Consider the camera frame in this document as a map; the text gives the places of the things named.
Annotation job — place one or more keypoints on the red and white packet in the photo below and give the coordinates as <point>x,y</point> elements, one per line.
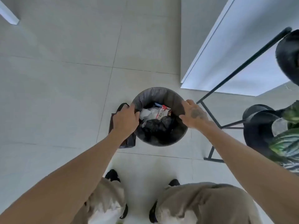
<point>163,112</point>

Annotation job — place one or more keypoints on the person's right hand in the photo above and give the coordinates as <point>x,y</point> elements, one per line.
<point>194,116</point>

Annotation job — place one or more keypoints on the white waste bin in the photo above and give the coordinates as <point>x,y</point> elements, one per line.
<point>163,144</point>

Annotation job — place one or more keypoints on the black star-patterned sock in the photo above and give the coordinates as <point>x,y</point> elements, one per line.
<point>174,183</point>
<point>112,176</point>

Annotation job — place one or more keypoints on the crumpled black plastic waste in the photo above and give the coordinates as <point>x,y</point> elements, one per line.
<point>156,128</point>

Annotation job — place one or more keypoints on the crumpled white paper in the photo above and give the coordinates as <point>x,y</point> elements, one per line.
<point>148,113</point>

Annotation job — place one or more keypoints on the person's right forearm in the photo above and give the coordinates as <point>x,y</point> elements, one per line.
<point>245,165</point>

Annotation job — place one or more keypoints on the beige trousers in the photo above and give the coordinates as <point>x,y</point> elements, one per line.
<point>205,202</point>

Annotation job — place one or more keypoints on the black metal plant stand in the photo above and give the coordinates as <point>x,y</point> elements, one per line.
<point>257,128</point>

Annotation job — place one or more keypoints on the person's left forearm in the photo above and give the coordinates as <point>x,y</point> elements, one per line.
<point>70,179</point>

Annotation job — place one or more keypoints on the person's left hand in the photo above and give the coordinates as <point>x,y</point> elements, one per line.
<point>126,121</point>

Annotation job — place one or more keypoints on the striped green leaf plant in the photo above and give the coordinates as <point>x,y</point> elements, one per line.
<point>287,142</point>

